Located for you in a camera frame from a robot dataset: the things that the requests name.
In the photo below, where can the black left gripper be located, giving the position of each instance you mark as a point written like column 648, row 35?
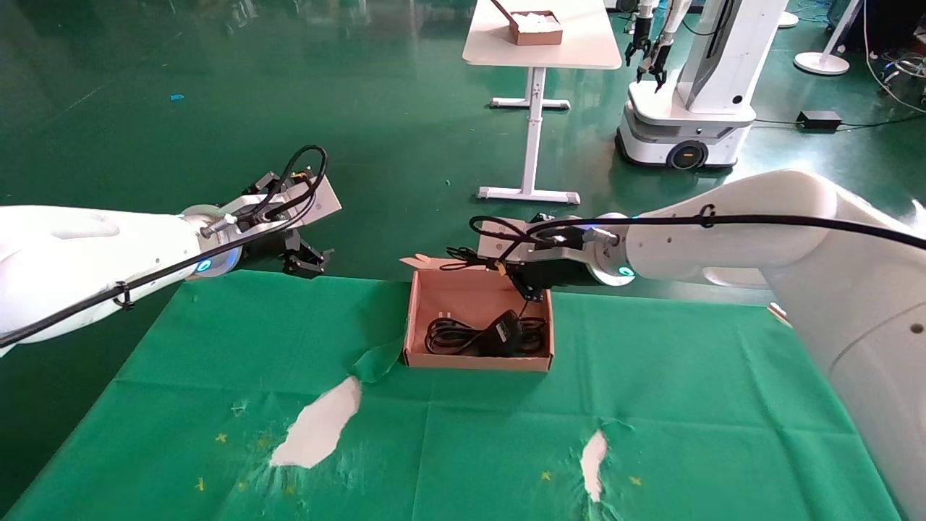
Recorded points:
column 271, row 246

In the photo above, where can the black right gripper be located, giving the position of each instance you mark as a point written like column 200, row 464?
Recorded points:
column 557, row 275

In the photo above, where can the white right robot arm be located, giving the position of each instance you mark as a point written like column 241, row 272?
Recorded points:
column 759, row 239

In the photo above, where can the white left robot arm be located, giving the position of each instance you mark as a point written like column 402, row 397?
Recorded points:
column 72, row 253

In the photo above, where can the open brown cardboard box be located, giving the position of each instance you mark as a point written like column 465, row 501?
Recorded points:
column 463, row 300

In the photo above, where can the small brown cardboard box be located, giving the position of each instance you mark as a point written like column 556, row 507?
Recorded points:
column 539, row 36

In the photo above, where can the white items in small box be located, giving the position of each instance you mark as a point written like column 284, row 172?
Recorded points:
column 539, row 22

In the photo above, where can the green tablecloth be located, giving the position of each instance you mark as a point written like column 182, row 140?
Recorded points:
column 470, row 434

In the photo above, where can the white background table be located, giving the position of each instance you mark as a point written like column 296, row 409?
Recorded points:
column 542, row 54

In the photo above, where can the white background wheeled robot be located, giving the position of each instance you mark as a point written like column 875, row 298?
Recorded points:
column 694, row 108

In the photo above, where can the black background robot gripper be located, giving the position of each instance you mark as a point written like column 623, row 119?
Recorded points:
column 657, row 61
column 638, row 40

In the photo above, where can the metal tablecloth clip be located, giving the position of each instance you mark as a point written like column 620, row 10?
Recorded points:
column 775, row 311

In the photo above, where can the black power brick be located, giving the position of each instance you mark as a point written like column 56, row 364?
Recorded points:
column 819, row 120

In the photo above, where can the white stand with round base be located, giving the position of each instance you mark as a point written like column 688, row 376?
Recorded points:
column 821, row 64

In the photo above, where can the small white round base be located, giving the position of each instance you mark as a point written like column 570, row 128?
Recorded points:
column 787, row 20

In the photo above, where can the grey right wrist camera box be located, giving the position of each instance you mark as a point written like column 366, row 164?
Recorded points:
column 564, row 250

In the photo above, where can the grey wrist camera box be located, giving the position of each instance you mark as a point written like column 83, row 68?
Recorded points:
column 564, row 250
column 315, row 202

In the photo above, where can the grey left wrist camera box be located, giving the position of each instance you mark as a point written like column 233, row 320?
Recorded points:
column 315, row 202

